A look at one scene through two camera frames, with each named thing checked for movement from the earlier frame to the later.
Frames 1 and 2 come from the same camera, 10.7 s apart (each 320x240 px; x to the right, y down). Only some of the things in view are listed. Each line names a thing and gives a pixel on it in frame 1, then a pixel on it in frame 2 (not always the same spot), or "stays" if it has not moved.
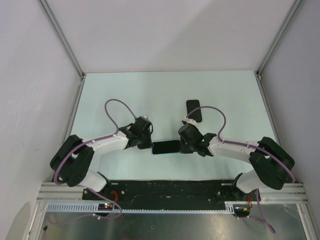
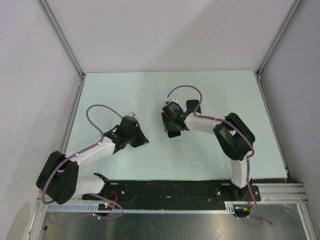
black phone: (166, 147) to (173, 133)
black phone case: (192, 105) stays
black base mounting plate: (166, 191) stays
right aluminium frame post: (295, 4) stays
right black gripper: (183, 150) to (168, 126)
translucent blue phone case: (166, 147) to (173, 134)
